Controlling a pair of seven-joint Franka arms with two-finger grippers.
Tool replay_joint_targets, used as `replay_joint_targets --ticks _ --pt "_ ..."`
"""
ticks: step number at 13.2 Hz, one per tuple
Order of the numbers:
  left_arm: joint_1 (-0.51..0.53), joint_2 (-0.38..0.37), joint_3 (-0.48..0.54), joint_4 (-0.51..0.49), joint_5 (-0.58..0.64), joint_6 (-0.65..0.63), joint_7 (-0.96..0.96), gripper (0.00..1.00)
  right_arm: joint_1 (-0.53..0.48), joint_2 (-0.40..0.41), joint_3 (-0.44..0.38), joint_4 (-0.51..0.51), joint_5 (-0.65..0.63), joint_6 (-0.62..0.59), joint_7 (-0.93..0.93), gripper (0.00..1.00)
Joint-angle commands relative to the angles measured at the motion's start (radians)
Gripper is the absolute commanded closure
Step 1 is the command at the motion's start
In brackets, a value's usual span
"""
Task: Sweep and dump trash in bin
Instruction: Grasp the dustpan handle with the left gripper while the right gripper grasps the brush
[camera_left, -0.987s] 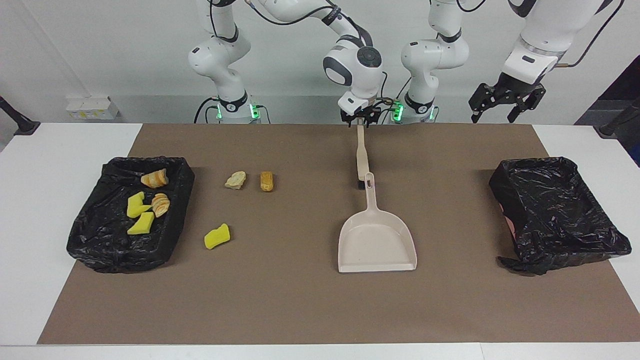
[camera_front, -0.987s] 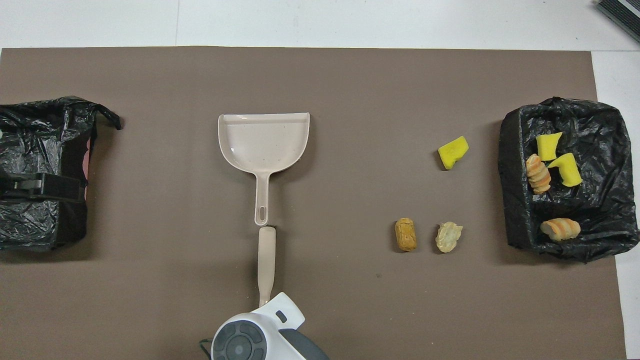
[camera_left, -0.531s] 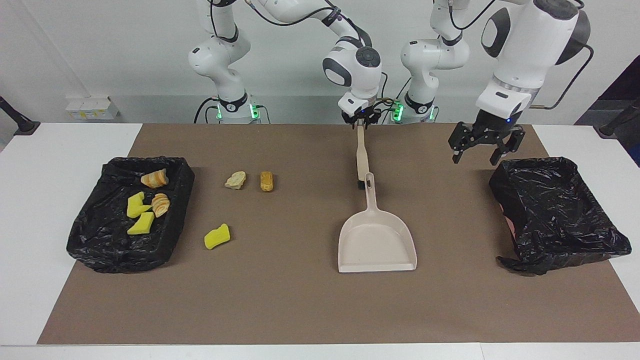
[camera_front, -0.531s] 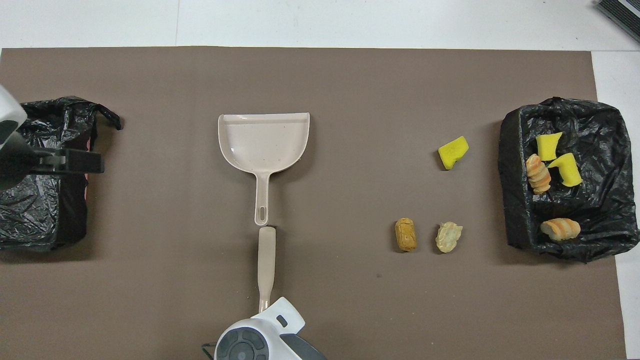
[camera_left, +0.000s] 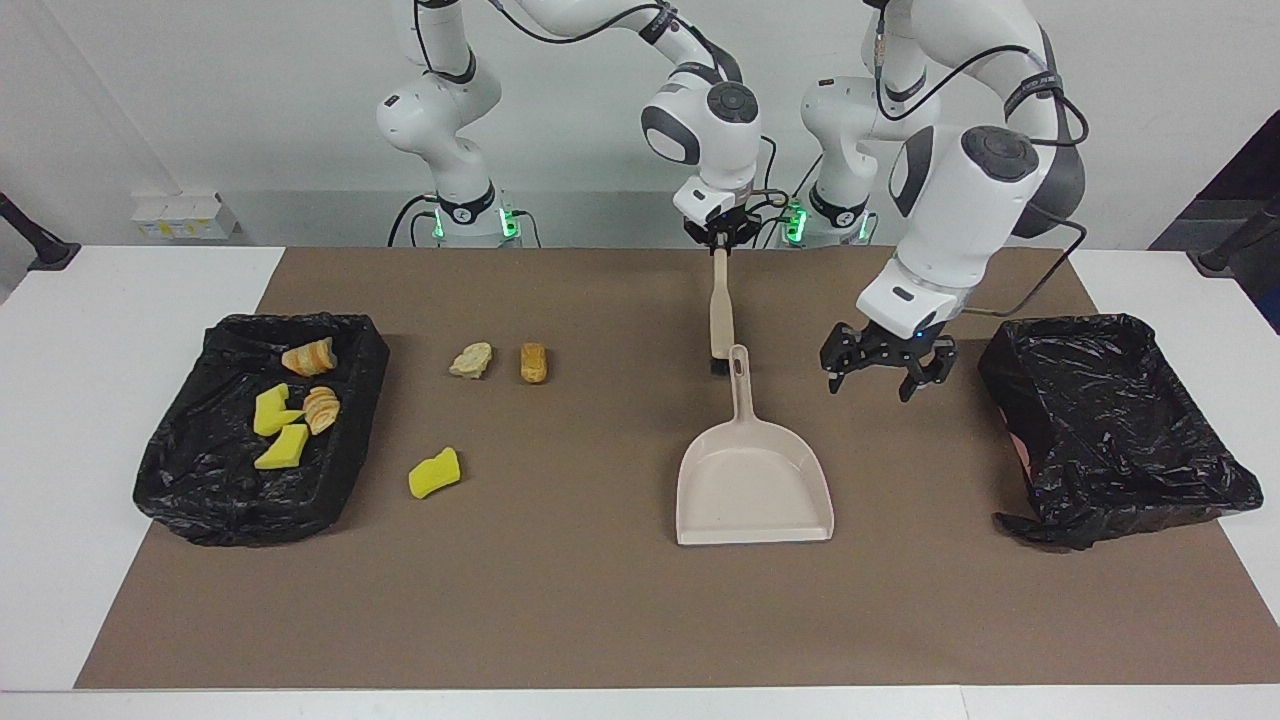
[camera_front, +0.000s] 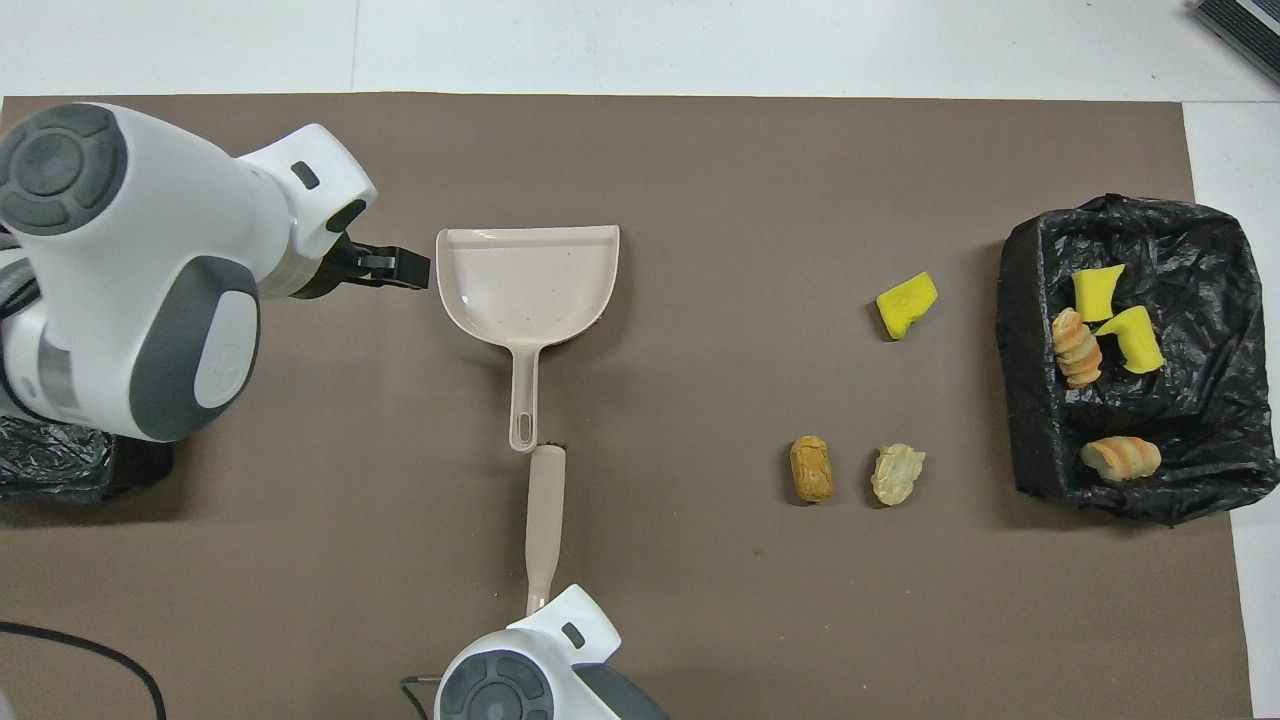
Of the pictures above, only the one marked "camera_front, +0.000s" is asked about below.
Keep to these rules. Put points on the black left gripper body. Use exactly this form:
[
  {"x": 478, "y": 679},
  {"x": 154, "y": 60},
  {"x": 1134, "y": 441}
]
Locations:
[{"x": 338, "y": 268}]

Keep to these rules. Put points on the beige plastic dustpan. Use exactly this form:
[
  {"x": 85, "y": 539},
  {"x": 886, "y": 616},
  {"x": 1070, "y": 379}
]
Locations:
[{"x": 525, "y": 285}]

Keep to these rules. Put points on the beige hand brush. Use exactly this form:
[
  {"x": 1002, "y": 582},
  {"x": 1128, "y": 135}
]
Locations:
[{"x": 546, "y": 510}]

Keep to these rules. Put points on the brown bread roll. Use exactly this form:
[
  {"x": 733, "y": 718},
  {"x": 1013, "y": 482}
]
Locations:
[{"x": 812, "y": 468}]

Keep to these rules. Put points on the pale pastry chunk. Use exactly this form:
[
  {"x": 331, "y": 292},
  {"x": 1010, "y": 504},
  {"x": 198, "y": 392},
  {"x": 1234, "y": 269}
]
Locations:
[
  {"x": 1077, "y": 350},
  {"x": 897, "y": 474}
]

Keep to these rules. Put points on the yellow sponge piece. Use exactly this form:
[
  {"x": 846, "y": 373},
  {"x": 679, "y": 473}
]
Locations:
[
  {"x": 906, "y": 303},
  {"x": 1138, "y": 345},
  {"x": 1096, "y": 293}
]

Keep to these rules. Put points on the striped orange croissant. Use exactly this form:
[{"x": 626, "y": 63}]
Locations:
[{"x": 1120, "y": 458}]

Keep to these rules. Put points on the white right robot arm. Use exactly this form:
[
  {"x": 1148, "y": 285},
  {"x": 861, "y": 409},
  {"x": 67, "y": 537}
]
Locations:
[{"x": 560, "y": 650}]

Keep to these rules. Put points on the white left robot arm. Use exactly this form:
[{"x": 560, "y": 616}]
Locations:
[{"x": 150, "y": 250}]

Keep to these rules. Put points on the black bag lined bin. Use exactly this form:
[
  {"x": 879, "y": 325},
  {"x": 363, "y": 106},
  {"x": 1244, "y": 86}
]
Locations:
[
  {"x": 1200, "y": 400},
  {"x": 60, "y": 465}
]

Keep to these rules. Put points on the brown table mat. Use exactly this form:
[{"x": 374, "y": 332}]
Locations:
[{"x": 700, "y": 160}]

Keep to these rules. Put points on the dark ribbed panel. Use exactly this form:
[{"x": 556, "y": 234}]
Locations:
[{"x": 1245, "y": 25}]

